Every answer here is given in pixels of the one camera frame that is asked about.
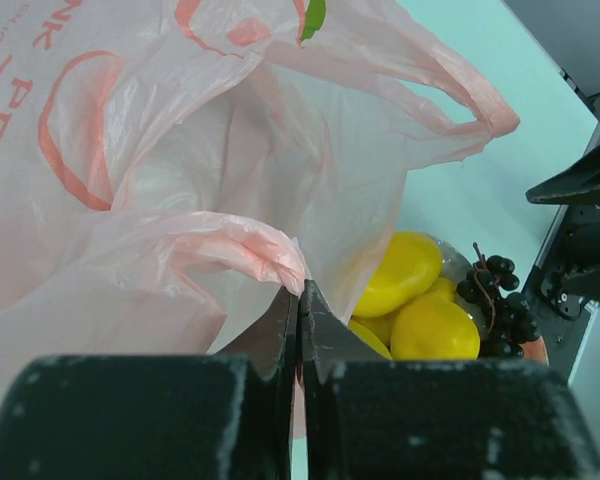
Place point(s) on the yellow fake pear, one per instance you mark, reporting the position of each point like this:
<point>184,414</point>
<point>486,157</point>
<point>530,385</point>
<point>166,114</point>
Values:
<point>431,328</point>

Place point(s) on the yellow fake mango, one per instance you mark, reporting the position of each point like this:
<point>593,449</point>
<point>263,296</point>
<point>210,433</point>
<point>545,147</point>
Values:
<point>411,264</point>

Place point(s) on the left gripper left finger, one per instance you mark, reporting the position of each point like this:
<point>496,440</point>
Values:
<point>221,416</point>

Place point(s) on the white paper plate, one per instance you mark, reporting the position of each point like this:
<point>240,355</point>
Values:
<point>454,268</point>

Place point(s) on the yellow fake lemon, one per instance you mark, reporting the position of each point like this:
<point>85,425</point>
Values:
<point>442,288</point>

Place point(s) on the fake watermelon slice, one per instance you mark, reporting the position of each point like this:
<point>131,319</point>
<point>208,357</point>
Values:
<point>536,351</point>

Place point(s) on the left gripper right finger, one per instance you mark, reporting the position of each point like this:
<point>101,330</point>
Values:
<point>371,418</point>

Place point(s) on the black fake grapes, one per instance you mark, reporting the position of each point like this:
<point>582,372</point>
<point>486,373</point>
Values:
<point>492,285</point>

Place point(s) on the yellow fake starfruit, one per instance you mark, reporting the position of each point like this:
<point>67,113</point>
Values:
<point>375,332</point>

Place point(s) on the pink plastic bag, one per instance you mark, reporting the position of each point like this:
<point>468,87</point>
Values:
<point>167,166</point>

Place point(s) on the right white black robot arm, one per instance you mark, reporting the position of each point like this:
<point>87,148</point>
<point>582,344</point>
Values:
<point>577,247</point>

